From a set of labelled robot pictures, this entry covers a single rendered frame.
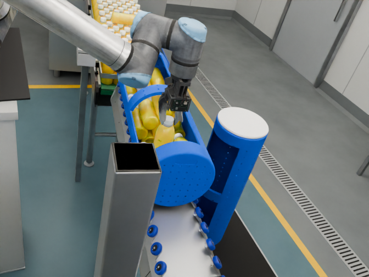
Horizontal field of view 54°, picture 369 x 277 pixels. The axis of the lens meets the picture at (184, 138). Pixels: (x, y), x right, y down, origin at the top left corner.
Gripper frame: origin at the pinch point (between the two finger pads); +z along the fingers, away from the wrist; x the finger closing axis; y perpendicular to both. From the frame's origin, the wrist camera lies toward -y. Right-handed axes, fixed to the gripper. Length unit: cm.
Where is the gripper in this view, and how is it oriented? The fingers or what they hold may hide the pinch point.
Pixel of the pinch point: (168, 120)
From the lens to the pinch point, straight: 130.1
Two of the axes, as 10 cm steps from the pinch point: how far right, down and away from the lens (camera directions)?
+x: 9.4, 0.2, 3.3
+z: -2.2, 7.9, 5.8
